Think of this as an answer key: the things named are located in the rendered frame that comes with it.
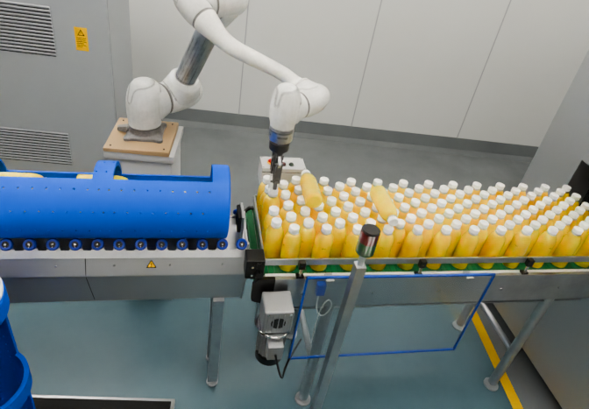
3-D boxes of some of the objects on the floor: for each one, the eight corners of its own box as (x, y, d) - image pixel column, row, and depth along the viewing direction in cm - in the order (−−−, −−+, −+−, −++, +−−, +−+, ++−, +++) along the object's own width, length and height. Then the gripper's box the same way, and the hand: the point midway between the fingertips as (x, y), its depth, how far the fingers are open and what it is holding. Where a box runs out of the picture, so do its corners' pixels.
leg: (206, 377, 235) (211, 292, 200) (217, 376, 236) (224, 292, 201) (206, 387, 230) (211, 302, 195) (217, 386, 232) (225, 302, 197)
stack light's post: (303, 426, 221) (353, 260, 160) (311, 426, 222) (364, 260, 161) (305, 435, 218) (356, 268, 157) (313, 434, 219) (367, 268, 158)
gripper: (267, 128, 174) (260, 179, 188) (273, 151, 161) (265, 204, 174) (287, 129, 176) (279, 180, 189) (293, 151, 163) (284, 205, 176)
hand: (273, 185), depth 180 cm, fingers closed on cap, 4 cm apart
